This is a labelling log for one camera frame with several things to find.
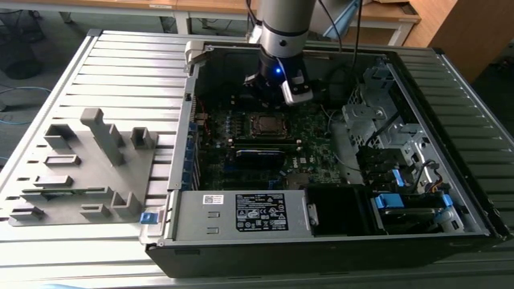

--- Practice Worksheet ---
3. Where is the metal drive cage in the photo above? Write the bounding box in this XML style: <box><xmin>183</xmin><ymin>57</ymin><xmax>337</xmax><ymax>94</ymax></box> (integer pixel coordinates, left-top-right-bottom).
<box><xmin>341</xmin><ymin>60</ymin><xmax>426</xmax><ymax>169</ymax></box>

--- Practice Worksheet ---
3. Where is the coloured wire bundle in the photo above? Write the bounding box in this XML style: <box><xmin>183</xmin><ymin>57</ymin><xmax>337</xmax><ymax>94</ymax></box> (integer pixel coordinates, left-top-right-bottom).
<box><xmin>427</xmin><ymin>180</ymin><xmax>450</xmax><ymax>196</ymax></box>

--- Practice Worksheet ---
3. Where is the chipset heat sink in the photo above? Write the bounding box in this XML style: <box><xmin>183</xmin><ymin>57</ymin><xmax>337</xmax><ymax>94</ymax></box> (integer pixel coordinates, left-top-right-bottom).
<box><xmin>287</xmin><ymin>173</ymin><xmax>311</xmax><ymax>190</ymax></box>

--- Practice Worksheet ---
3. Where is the grey power supply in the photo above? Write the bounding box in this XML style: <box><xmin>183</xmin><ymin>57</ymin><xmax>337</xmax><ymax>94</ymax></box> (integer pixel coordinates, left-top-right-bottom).
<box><xmin>175</xmin><ymin>191</ymin><xmax>314</xmax><ymax>241</ymax></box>

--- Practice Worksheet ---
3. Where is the black bin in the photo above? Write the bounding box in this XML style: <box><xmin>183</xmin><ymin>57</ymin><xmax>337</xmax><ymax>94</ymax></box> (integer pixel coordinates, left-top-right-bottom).
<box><xmin>0</xmin><ymin>8</ymin><xmax>46</xmax><ymax>81</ymax></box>

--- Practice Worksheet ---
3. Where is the green motherboard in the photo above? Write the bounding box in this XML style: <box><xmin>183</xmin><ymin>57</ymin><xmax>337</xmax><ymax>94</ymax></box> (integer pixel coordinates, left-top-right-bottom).
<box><xmin>191</xmin><ymin>98</ymin><xmax>365</xmax><ymax>193</ymax></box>

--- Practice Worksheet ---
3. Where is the wooden desk white frame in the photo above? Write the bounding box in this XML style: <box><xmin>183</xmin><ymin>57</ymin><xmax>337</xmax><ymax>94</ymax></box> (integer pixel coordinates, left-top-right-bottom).
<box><xmin>176</xmin><ymin>0</ymin><xmax>422</xmax><ymax>46</ymax></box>
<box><xmin>0</xmin><ymin>0</ymin><xmax>190</xmax><ymax>36</ymax></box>

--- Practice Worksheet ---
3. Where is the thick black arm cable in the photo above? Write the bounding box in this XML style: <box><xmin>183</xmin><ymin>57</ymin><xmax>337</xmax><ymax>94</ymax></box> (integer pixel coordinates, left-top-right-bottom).
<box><xmin>349</xmin><ymin>0</ymin><xmax>365</xmax><ymax>79</ymax></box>

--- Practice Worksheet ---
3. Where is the thick black looped cable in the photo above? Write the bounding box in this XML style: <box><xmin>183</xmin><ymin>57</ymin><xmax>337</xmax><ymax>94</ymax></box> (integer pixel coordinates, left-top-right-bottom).
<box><xmin>327</xmin><ymin>64</ymin><xmax>361</xmax><ymax>106</ymax></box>

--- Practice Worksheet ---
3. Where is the blue expansion slot retainer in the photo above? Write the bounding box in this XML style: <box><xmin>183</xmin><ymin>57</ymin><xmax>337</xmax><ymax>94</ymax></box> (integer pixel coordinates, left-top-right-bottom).
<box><xmin>180</xmin><ymin>120</ymin><xmax>202</xmax><ymax>192</ymax></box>

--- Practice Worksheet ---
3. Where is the blue floor cable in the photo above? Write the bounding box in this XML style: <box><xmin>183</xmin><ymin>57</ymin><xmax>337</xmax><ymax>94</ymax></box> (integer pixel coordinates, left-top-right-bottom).
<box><xmin>0</xmin><ymin>85</ymin><xmax>54</xmax><ymax>126</ymax></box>

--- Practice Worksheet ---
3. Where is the CPU with silver top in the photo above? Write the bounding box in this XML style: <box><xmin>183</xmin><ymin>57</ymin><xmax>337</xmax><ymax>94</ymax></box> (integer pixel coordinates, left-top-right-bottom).
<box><xmin>257</xmin><ymin>117</ymin><xmax>283</xmax><ymax>134</ymax></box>

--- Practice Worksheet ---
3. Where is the grey parts rack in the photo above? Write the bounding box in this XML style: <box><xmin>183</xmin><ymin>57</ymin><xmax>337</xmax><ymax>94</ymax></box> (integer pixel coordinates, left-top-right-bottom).
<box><xmin>7</xmin><ymin>108</ymin><xmax>160</xmax><ymax>226</ymax></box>

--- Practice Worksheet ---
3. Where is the black plastic disk bay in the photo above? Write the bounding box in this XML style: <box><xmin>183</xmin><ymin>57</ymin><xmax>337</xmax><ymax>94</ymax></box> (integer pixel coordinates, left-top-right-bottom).
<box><xmin>355</xmin><ymin>146</ymin><xmax>413</xmax><ymax>185</ymax></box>

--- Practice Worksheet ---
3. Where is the wooden cabinet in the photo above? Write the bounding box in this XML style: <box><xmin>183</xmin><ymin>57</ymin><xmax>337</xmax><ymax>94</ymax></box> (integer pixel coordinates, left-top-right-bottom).
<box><xmin>403</xmin><ymin>0</ymin><xmax>514</xmax><ymax>85</ymax></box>

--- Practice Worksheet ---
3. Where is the CPU socket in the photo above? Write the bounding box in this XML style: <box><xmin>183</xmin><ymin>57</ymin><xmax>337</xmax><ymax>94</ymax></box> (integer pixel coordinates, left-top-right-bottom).
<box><xmin>249</xmin><ymin>113</ymin><xmax>293</xmax><ymax>140</ymax></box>

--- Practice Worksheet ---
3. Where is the black PC case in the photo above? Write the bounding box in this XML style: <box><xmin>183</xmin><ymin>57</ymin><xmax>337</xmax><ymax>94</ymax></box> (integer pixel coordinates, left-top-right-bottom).
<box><xmin>138</xmin><ymin>40</ymin><xmax>513</xmax><ymax>279</ymax></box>

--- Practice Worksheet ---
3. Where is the black graphics card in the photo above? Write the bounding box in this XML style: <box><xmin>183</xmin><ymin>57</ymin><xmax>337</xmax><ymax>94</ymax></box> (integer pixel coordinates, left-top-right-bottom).
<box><xmin>235</xmin><ymin>149</ymin><xmax>287</xmax><ymax>172</ymax></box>

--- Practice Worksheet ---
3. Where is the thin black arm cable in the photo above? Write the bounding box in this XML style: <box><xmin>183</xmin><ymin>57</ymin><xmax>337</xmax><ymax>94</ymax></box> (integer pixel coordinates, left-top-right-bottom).
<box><xmin>319</xmin><ymin>0</ymin><xmax>346</xmax><ymax>55</ymax></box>

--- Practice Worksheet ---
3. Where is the grey case latch handle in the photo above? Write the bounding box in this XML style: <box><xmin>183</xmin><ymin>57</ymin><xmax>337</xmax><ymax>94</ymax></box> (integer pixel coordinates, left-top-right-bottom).
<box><xmin>183</xmin><ymin>41</ymin><xmax>207</xmax><ymax>75</ymax></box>

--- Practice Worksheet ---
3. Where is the metal socket cover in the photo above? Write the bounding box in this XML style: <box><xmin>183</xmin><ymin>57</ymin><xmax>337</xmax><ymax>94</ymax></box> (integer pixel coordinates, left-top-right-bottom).
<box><xmin>249</xmin><ymin>113</ymin><xmax>289</xmax><ymax>138</ymax></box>

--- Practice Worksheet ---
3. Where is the black RAM slot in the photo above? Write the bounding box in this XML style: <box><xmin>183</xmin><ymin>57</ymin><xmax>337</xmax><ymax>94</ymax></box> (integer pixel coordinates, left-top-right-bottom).
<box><xmin>233</xmin><ymin>137</ymin><xmax>298</xmax><ymax>145</ymax></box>

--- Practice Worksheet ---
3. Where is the blue disk carrier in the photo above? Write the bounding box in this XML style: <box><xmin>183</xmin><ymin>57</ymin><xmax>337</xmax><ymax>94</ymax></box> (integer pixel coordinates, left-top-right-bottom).
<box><xmin>371</xmin><ymin>194</ymin><xmax>406</xmax><ymax>211</ymax></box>

